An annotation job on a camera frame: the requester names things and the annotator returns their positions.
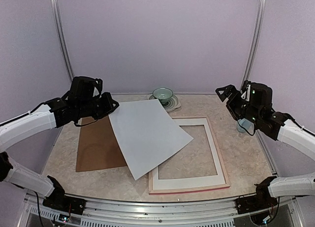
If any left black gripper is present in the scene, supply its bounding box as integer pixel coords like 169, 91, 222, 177
77, 92, 119, 120

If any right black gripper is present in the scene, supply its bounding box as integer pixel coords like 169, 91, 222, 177
217, 84, 262, 125

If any canyon photo print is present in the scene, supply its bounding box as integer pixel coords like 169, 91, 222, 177
109, 99, 193, 180

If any white photo mat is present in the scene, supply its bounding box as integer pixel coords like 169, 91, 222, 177
152, 117, 226, 190

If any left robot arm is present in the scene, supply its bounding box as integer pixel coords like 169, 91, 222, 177
0, 76, 119, 210

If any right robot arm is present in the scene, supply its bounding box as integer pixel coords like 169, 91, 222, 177
216, 80, 315, 209

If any light blue mug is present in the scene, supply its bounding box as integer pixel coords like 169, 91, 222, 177
237, 118, 253, 133

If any brown backing board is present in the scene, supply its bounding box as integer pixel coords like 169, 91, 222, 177
75, 117, 127, 172

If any striped ceramic plate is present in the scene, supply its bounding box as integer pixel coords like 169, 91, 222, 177
161, 95, 181, 112

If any green ceramic bowl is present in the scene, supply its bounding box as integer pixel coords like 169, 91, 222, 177
153, 87, 173, 105

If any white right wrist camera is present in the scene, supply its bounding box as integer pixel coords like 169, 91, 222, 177
241, 82, 251, 101

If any pink wooden picture frame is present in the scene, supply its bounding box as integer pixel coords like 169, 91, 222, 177
148, 116, 231, 195

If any right aluminium corner post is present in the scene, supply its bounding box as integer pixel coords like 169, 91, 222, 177
242, 0, 267, 82

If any aluminium corner post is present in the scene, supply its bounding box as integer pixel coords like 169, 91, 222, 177
242, 0, 267, 82
50, 0, 74, 82

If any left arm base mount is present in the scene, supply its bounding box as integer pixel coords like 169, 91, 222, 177
43, 175, 86, 215

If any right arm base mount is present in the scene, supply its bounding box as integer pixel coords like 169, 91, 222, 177
235, 176, 279, 214

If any left aluminium corner post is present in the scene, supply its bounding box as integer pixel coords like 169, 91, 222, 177
50, 0, 74, 82

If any aluminium front rail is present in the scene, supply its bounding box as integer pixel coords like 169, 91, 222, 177
23, 196, 296, 227

